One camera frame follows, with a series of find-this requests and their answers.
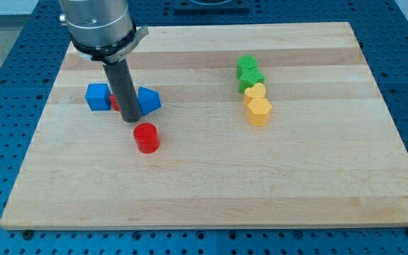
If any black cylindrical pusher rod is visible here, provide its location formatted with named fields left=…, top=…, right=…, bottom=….
left=103, top=60, right=142, bottom=123

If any blue cube block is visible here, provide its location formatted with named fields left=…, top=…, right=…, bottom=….
left=85, top=84, right=111, bottom=111

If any red star block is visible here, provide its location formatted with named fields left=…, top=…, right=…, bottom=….
left=109, top=94, right=120, bottom=111

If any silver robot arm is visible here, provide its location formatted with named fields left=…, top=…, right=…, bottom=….
left=59, top=0, right=149, bottom=123

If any yellow hexagon block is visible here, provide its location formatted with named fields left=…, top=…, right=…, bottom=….
left=246, top=98, right=272, bottom=127

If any yellow heart block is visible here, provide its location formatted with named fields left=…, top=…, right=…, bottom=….
left=244, top=83, right=266, bottom=108

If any red cylinder block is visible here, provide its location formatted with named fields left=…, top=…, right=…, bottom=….
left=133, top=123, right=160, bottom=154

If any green star block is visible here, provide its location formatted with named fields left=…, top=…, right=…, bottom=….
left=237, top=67, right=265, bottom=94

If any green cylinder block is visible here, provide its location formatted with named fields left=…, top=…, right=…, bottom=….
left=236, top=55, right=258, bottom=79

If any wooden board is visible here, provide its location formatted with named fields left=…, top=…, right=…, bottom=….
left=0, top=22, right=408, bottom=230

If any blue triangular prism block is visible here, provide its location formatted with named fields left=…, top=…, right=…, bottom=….
left=138, top=86, right=162, bottom=115

